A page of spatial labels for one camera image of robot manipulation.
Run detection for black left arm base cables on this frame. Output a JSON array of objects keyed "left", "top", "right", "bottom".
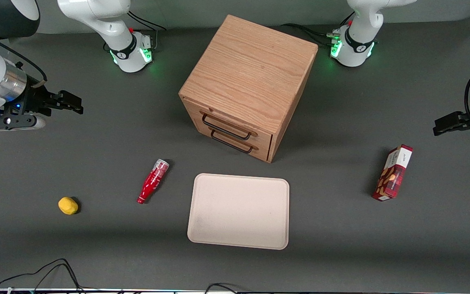
[{"left": 280, "top": 11, "right": 356, "bottom": 48}]

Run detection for wooden drawer cabinet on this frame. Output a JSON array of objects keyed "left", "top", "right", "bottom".
[{"left": 178, "top": 14, "right": 319, "bottom": 164}]

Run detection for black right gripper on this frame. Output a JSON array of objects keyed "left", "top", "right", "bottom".
[{"left": 14, "top": 85, "right": 84, "bottom": 119}]

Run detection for black metal drawer handle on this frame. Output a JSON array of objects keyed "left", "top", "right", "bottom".
[
  {"left": 202, "top": 113, "right": 253, "bottom": 140},
  {"left": 211, "top": 130, "right": 255, "bottom": 154}
]

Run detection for black right arm base cable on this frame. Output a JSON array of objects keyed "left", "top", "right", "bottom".
[{"left": 127, "top": 10, "right": 167, "bottom": 50}]

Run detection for red cookie box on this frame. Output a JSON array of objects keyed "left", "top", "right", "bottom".
[{"left": 372, "top": 144, "right": 414, "bottom": 202}]

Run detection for wooden drawer front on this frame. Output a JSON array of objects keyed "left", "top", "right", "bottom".
[
  {"left": 183, "top": 98, "right": 274, "bottom": 148},
  {"left": 193, "top": 118, "right": 272, "bottom": 162}
]

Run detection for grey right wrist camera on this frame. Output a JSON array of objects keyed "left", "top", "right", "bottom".
[{"left": 0, "top": 114, "right": 46, "bottom": 131}]

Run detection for black short table cable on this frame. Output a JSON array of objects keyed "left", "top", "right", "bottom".
[{"left": 204, "top": 283, "right": 240, "bottom": 294}]

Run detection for black looped table cable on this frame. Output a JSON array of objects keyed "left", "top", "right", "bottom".
[{"left": 0, "top": 258, "right": 85, "bottom": 294}]

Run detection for beige rectangular tray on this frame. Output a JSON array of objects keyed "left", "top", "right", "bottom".
[{"left": 187, "top": 173, "right": 290, "bottom": 250}]

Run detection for yellow lemon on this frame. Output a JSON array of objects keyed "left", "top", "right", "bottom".
[{"left": 58, "top": 196, "right": 79, "bottom": 215}]

